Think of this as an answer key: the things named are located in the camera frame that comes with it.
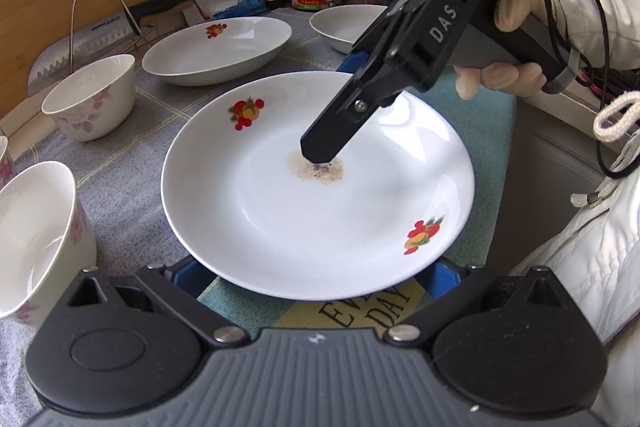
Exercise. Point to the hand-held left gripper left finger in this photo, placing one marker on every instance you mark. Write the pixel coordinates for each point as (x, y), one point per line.
(186, 276)

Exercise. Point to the white floral bowl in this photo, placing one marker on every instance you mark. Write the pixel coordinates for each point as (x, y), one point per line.
(4, 162)
(87, 99)
(35, 247)

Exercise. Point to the grey checked dish mat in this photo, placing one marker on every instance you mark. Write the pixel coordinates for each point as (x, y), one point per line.
(125, 177)

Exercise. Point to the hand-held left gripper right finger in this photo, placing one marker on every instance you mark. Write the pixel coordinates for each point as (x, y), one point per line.
(442, 279)

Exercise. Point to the person's white jacket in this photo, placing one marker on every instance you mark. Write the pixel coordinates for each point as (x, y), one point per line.
(590, 267)

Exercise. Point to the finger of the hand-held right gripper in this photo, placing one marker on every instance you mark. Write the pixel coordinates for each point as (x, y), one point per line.
(354, 61)
(330, 132)

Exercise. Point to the person's right hand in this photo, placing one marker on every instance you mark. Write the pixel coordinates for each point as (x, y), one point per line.
(517, 4)

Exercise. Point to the white fruit print plate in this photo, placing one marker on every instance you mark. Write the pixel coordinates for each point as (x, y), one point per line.
(215, 54)
(280, 217)

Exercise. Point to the person's right forearm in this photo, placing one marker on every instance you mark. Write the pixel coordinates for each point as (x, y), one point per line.
(590, 7)

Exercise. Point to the plain white bowl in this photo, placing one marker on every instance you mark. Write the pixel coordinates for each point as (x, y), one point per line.
(340, 24)

